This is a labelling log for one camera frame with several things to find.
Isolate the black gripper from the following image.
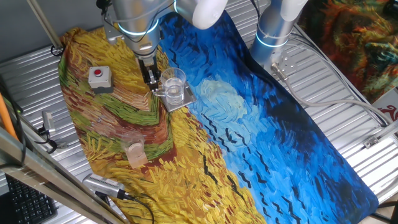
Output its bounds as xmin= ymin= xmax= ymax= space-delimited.
xmin=137 ymin=55 xmax=162 ymax=92

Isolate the clear glass mug with water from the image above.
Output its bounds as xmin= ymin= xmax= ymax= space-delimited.
xmin=154 ymin=67 xmax=187 ymax=106

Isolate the empty clear plastic cup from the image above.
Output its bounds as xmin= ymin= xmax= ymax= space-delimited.
xmin=120 ymin=130 xmax=146 ymax=159

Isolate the silver digital scale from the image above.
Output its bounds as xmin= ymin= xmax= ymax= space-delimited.
xmin=158 ymin=82 xmax=198 ymax=113

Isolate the grey box with red button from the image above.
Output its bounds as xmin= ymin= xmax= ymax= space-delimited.
xmin=88 ymin=65 xmax=114 ymax=95

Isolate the light wooden cube block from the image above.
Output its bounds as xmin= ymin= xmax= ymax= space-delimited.
xmin=126 ymin=146 xmax=149 ymax=169

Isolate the painted wheatfield tablecloth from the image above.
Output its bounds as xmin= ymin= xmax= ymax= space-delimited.
xmin=57 ymin=7 xmax=379 ymax=224

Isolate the thin aluminium pole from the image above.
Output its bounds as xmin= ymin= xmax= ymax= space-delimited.
xmin=26 ymin=0 xmax=65 ymax=50

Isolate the orange pole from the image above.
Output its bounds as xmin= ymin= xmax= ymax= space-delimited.
xmin=0 ymin=92 xmax=19 ymax=141

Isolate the black keyboard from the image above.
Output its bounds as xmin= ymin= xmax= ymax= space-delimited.
xmin=5 ymin=174 xmax=58 ymax=224

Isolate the dark colourful painted cloth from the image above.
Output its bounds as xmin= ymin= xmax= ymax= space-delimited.
xmin=298 ymin=0 xmax=398 ymax=103

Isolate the white sign with red logo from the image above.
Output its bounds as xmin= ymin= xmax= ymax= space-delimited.
xmin=371 ymin=88 xmax=398 ymax=125

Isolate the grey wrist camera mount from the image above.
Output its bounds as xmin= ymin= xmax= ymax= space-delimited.
xmin=104 ymin=23 xmax=125 ymax=46

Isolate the metal camera clamp bracket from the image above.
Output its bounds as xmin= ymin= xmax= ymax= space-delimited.
xmin=34 ymin=124 xmax=68 ymax=155

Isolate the small silver camera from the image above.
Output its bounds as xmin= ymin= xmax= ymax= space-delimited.
xmin=42 ymin=110 xmax=57 ymax=135

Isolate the silver ribbed camera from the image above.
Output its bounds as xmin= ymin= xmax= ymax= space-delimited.
xmin=82 ymin=173 xmax=127 ymax=200

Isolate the black camera cable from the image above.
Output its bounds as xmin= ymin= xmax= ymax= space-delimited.
xmin=124 ymin=193 xmax=155 ymax=224

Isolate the black camera stand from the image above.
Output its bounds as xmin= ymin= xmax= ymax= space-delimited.
xmin=95 ymin=190 xmax=110 ymax=205

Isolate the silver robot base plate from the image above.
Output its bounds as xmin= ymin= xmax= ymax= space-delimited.
xmin=263 ymin=49 xmax=299 ymax=82

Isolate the aluminium frame bar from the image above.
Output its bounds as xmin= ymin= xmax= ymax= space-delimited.
xmin=0 ymin=126 xmax=127 ymax=224

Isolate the grey robot hose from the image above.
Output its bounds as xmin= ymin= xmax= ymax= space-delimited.
xmin=270 ymin=63 xmax=394 ymax=125

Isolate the metal corner bracket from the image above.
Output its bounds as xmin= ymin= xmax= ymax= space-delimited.
xmin=363 ymin=119 xmax=398 ymax=149

